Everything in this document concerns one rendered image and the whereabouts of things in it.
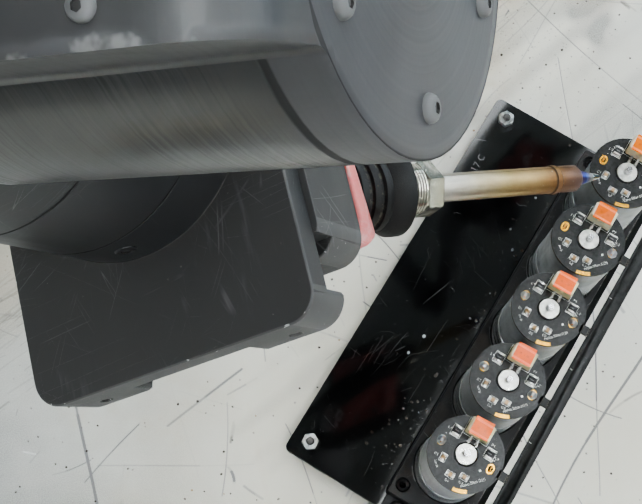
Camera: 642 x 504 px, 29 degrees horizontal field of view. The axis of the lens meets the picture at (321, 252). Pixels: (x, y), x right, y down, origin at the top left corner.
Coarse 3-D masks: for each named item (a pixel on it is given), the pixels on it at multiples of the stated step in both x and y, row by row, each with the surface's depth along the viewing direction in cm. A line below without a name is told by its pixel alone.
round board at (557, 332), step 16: (528, 288) 42; (544, 288) 42; (576, 288) 42; (512, 304) 42; (528, 304) 42; (560, 304) 42; (576, 304) 42; (528, 320) 41; (544, 320) 41; (560, 320) 41; (528, 336) 41; (544, 336) 41; (560, 336) 41
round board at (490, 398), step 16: (496, 352) 41; (496, 368) 41; (512, 368) 41; (480, 384) 41; (496, 384) 41; (528, 384) 41; (544, 384) 41; (480, 400) 41; (496, 400) 41; (512, 400) 41; (528, 400) 41; (496, 416) 41; (512, 416) 41
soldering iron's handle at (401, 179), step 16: (368, 176) 33; (384, 176) 33; (400, 176) 33; (368, 192) 32; (384, 192) 33; (400, 192) 33; (416, 192) 33; (368, 208) 33; (384, 208) 33; (400, 208) 33; (416, 208) 33; (384, 224) 33; (400, 224) 33
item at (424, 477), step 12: (468, 444) 40; (420, 456) 43; (456, 456) 40; (468, 456) 40; (420, 468) 43; (492, 468) 40; (420, 480) 43; (432, 480) 41; (432, 492) 43; (444, 492) 41
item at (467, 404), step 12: (468, 372) 42; (504, 372) 41; (456, 384) 46; (468, 384) 41; (504, 384) 41; (516, 384) 41; (456, 396) 44; (468, 396) 42; (456, 408) 45; (468, 408) 43; (480, 408) 41; (492, 420) 42; (504, 420) 41; (516, 420) 42
